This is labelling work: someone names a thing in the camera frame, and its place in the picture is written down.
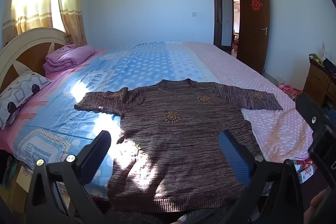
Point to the person's right hand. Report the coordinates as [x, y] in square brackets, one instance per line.
[318, 204]

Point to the red paper door decoration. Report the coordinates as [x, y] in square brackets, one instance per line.
[256, 3]

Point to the cream wooden headboard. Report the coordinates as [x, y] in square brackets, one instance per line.
[26, 43]

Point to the folded pink blanket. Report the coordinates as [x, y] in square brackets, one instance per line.
[69, 57]

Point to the window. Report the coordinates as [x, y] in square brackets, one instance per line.
[55, 3]

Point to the red cloth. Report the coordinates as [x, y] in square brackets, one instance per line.
[288, 89]

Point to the grey patterned pillow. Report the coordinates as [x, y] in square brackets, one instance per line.
[21, 92]

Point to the black bag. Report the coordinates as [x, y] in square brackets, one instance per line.
[329, 66]

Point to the patterned blue pink bed sheet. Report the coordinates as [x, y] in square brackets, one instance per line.
[157, 61]

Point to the green item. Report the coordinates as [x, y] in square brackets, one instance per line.
[315, 58]

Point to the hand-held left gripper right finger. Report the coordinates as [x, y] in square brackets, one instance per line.
[235, 155]

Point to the person's grey clothing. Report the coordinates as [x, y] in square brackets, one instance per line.
[162, 217]

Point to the brown door frame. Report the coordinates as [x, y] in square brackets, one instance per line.
[218, 16]

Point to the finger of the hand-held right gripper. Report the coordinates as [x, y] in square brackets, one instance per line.
[308, 108]

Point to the brown knitted sweater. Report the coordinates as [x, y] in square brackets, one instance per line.
[183, 140]

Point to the brown wooden cabinet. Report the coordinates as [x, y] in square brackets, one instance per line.
[317, 82]

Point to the cardboard box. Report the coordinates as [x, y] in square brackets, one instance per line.
[22, 182]

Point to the brown wooden door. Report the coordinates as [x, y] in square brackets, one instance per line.
[252, 40]

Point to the red printed bedding edge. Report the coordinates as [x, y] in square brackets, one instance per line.
[305, 170]

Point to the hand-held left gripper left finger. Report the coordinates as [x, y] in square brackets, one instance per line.
[94, 158]

